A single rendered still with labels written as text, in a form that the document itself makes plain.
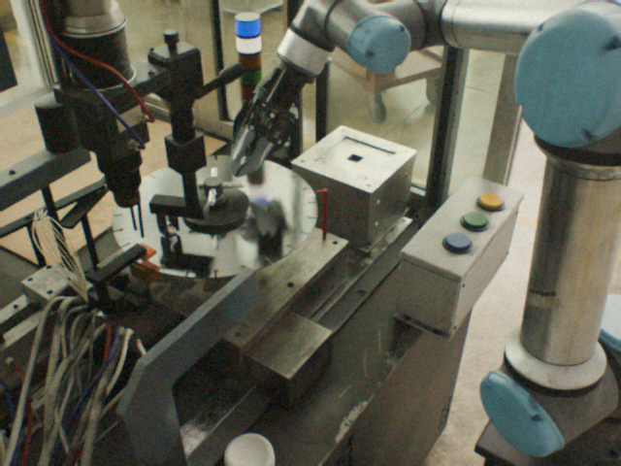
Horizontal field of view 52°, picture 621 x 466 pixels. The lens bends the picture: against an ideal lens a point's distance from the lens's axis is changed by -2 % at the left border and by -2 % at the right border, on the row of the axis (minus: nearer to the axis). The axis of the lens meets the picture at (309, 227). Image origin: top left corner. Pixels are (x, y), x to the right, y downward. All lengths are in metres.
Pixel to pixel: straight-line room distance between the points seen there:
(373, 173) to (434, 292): 0.28
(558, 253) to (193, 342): 0.44
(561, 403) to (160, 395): 0.47
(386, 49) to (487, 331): 1.48
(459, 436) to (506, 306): 0.58
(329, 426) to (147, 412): 0.30
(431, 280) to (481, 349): 1.12
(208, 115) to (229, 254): 0.75
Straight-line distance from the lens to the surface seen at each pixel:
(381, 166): 1.26
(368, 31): 0.89
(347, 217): 1.25
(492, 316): 2.29
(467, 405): 2.02
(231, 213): 1.03
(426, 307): 1.11
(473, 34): 0.91
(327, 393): 1.04
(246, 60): 1.24
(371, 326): 1.14
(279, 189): 1.10
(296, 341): 1.02
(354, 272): 1.22
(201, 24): 1.57
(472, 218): 1.14
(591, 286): 0.72
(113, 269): 0.93
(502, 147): 1.26
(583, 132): 0.60
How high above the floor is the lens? 1.57
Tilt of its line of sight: 38 degrees down
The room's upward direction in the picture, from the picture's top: straight up
